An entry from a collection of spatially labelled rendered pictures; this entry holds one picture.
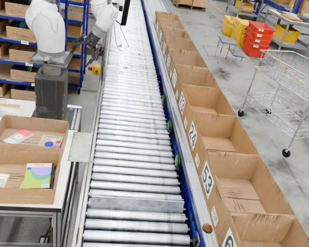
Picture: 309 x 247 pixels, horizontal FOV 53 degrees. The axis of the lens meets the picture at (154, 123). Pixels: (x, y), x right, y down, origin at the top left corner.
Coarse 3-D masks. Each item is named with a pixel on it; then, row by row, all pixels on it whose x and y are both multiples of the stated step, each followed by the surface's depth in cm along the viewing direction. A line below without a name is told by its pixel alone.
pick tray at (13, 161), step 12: (0, 156) 162; (12, 156) 163; (24, 156) 164; (36, 156) 165; (48, 156) 166; (60, 156) 166; (0, 168) 161; (12, 168) 162; (24, 168) 163; (12, 180) 154; (0, 192) 139; (12, 192) 140; (24, 192) 141; (36, 192) 142; (48, 192) 143; (48, 204) 147
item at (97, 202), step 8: (96, 200) 150; (104, 200) 150; (112, 200) 151; (120, 200) 151; (128, 200) 151; (136, 200) 152; (144, 200) 152; (152, 200) 153; (160, 200) 153; (168, 200) 154; (104, 208) 153; (112, 208) 153; (120, 208) 154; (128, 208) 154; (136, 208) 155; (144, 208) 155; (152, 208) 156; (160, 208) 156; (168, 208) 157; (176, 208) 157
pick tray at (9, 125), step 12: (0, 120) 181; (12, 120) 188; (24, 120) 189; (36, 120) 190; (48, 120) 191; (60, 120) 191; (0, 132) 182; (12, 132) 188; (36, 132) 192; (48, 132) 194; (60, 132) 196; (0, 144) 164; (12, 144) 165; (24, 144) 180; (36, 144) 182
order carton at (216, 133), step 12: (204, 120) 191; (216, 120) 192; (228, 120) 192; (204, 132) 196; (216, 132) 197; (228, 132) 197; (240, 132) 185; (204, 144) 159; (216, 144) 191; (228, 144) 193; (240, 144) 183; (252, 144) 169; (204, 156) 157
